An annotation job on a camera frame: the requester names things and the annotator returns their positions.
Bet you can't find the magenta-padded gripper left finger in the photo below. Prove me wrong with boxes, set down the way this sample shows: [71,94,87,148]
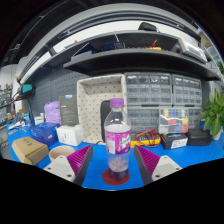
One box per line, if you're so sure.
[43,144,95,188]

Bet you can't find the black flat case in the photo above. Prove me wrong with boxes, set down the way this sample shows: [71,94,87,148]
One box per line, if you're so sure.
[186,128,213,147]

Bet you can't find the flat round red coaster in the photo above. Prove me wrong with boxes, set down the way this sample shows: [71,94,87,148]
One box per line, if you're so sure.
[101,168,131,186]

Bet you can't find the blue box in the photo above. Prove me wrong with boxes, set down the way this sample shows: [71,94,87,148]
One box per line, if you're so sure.
[29,121,60,147]

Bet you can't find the black box with white label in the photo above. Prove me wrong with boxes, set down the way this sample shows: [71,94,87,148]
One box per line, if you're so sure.
[160,133,189,150]

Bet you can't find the beige patterned mug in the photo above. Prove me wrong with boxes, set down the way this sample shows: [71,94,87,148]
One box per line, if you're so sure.
[48,145,76,163]

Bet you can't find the small white box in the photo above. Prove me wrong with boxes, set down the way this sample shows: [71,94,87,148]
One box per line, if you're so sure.
[55,124,84,147]

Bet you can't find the white dotted storage bin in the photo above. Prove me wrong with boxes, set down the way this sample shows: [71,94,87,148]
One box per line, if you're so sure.
[76,73,128,145]

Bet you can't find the black rectangular speaker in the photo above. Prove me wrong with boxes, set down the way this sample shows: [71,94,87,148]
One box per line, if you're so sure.
[99,99,113,143]

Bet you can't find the dark grey upright box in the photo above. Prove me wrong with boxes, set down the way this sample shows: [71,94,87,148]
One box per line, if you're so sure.
[58,94,80,126]

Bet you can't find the green potted plant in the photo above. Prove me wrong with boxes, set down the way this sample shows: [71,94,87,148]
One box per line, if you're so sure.
[199,88,224,141]

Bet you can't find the dark overhead shelf unit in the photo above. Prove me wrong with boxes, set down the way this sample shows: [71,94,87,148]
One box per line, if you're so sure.
[16,3,223,83]

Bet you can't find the teal small device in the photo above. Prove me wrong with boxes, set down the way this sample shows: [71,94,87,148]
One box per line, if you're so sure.
[20,83,34,95]

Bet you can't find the purple-capped clear drink bottle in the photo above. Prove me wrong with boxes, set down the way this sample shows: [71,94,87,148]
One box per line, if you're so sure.
[103,97,132,182]

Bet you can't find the clear organizer with coloured parts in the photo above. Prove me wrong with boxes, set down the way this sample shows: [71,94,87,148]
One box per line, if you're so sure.
[158,107,190,135]

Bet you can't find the purple plastic bag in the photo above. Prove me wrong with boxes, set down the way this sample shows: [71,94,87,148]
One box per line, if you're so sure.
[44,100,62,125]

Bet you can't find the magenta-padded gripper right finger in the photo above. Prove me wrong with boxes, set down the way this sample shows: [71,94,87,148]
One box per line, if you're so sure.
[133,144,183,187]

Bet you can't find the brown cardboard box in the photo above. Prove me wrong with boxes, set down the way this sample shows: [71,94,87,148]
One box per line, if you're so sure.
[11,136,50,166]

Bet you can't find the yellow multimeter with leads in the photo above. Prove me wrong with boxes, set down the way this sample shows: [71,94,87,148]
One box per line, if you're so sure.
[130,128,162,148]

